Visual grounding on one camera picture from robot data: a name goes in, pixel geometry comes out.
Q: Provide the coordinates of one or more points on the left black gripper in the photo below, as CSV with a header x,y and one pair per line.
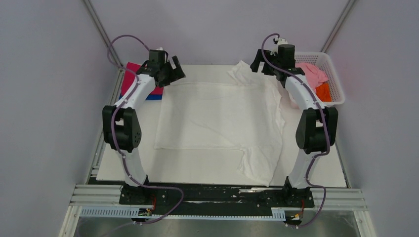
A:
x,y
177,73

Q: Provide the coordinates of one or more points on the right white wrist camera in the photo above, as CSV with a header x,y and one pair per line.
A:
x,y
280,41

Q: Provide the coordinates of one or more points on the white plastic basket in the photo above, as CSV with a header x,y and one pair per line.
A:
x,y
324,63

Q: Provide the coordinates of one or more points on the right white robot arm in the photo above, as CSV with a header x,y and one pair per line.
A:
x,y
316,130

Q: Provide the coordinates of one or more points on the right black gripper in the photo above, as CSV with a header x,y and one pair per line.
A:
x,y
259,58

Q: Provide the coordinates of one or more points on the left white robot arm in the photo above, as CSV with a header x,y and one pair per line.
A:
x,y
121,127

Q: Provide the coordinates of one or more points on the folded blue t shirt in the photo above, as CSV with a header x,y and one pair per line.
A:
x,y
153,97

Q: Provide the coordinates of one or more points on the white printed t shirt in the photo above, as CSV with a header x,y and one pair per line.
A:
x,y
242,115

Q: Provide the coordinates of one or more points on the pink t shirt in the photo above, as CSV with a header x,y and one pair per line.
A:
x,y
315,77

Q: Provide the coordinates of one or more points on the folded magenta t shirt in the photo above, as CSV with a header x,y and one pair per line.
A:
x,y
129,78

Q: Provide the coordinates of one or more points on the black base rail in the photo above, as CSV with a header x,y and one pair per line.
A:
x,y
206,199

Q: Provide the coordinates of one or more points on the white slotted cable duct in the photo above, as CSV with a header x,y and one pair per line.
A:
x,y
138,213

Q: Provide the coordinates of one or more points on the orange t shirt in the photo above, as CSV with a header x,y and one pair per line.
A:
x,y
323,92

